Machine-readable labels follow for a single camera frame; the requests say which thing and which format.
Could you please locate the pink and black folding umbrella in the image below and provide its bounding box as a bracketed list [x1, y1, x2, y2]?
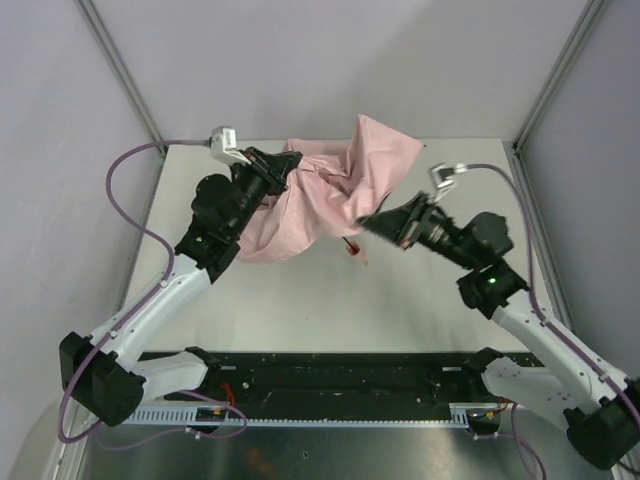
[238, 115, 424, 264]

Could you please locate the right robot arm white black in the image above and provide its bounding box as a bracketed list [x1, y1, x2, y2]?
[358, 193, 639, 470]

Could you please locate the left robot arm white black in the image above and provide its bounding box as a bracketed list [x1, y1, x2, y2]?
[59, 147, 302, 426]

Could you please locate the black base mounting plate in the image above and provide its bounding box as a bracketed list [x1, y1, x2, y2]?
[163, 349, 521, 434]

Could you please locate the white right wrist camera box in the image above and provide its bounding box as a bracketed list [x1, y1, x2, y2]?
[430, 163, 467, 190]

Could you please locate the grey slotted cable duct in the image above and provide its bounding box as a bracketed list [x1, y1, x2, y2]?
[124, 402, 469, 429]

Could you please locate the left aluminium corner post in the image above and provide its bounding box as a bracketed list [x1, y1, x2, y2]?
[74, 0, 169, 161]

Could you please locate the aluminium corner post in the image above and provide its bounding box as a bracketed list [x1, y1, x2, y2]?
[512, 0, 609, 156]
[74, 0, 169, 161]

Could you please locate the right aluminium corner post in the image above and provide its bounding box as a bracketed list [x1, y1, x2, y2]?
[512, 0, 609, 156]

